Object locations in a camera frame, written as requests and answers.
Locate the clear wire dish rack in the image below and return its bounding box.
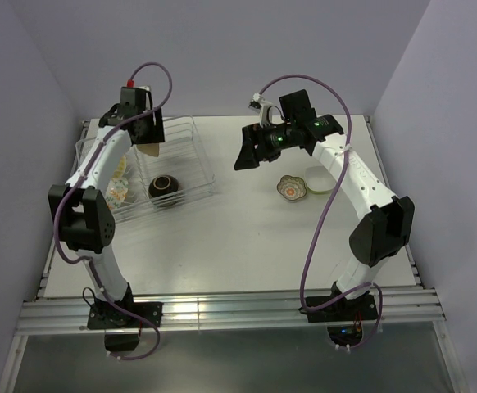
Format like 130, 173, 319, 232
75, 115, 217, 224

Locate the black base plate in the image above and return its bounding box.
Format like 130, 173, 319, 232
299, 293, 379, 323
87, 302, 164, 330

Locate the tan wooden bowl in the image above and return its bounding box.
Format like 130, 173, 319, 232
136, 143, 160, 157

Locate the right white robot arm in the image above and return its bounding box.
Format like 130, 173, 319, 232
234, 90, 415, 319

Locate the dark brown glazed bowl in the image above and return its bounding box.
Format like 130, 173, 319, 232
148, 174, 184, 208

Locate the small scalloped floral dish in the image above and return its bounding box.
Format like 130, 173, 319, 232
276, 175, 307, 202

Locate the green and white bowl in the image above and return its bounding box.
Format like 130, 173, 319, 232
304, 166, 336, 194

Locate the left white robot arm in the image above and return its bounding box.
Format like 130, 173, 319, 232
48, 79, 165, 327

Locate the floral leaf pattern bowl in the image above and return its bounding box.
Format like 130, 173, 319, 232
104, 177, 129, 210

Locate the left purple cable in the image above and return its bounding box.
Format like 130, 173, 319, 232
53, 62, 174, 361

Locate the purple cable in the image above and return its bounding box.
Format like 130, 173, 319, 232
258, 75, 384, 350
53, 62, 174, 361

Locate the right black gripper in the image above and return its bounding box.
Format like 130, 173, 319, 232
234, 120, 296, 171

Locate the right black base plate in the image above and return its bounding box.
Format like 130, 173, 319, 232
299, 293, 379, 323

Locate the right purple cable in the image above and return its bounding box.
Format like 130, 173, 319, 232
258, 75, 384, 350

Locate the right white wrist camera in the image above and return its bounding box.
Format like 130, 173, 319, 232
248, 93, 276, 128

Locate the aluminium rail frame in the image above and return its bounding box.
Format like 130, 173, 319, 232
0, 286, 469, 392

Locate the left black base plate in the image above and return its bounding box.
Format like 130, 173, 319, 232
87, 302, 164, 330

